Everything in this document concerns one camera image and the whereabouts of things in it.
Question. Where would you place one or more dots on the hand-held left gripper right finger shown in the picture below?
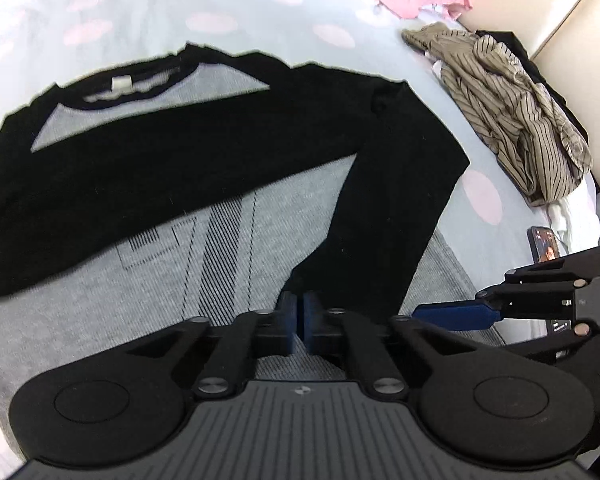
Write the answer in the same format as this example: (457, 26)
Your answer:
(311, 325)

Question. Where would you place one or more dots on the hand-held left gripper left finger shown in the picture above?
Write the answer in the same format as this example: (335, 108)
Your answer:
(289, 325)

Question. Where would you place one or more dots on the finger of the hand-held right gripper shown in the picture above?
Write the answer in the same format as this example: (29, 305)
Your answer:
(455, 315)
(580, 262)

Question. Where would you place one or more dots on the grey and black sweater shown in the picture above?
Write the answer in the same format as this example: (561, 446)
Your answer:
(180, 160)

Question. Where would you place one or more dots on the smartphone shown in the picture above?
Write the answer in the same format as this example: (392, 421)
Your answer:
(542, 245)

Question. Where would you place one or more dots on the tan striped shirt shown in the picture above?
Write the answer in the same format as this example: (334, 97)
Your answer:
(510, 110)

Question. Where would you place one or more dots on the black garment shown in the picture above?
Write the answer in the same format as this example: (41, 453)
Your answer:
(520, 45)

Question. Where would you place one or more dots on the cream padded headboard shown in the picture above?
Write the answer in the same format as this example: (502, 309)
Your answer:
(555, 0)

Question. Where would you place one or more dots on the grey pink-dotted bed sheet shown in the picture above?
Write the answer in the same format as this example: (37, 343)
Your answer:
(130, 10)

